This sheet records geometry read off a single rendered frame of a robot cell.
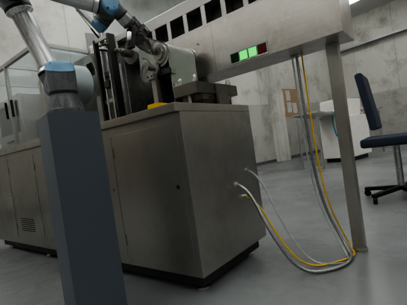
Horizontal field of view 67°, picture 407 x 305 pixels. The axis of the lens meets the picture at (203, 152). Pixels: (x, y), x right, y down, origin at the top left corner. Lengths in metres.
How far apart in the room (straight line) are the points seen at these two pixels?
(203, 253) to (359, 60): 10.56
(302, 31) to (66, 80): 1.17
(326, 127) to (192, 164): 5.50
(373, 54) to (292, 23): 9.69
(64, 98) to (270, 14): 1.15
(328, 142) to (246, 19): 5.06
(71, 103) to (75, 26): 4.91
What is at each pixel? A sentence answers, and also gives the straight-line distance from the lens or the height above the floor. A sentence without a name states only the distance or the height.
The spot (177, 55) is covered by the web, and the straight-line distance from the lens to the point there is 1.89.
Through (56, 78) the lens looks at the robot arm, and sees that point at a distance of 1.41.
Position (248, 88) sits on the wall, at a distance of 8.30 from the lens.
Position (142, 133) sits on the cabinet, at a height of 0.80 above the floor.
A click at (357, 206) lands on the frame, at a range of 1.88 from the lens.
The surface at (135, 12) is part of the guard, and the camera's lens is 2.53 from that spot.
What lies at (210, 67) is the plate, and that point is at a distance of 2.03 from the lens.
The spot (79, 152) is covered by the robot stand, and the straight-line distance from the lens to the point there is 1.33.
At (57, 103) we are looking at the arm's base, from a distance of 1.40.
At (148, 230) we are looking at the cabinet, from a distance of 1.65.
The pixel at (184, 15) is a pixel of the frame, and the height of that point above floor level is 1.57.
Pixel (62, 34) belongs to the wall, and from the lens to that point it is 6.11.
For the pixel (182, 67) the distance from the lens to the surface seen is 1.89.
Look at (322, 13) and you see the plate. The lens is 1.76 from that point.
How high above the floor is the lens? 0.69
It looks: 1 degrees down
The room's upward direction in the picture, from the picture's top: 8 degrees counter-clockwise
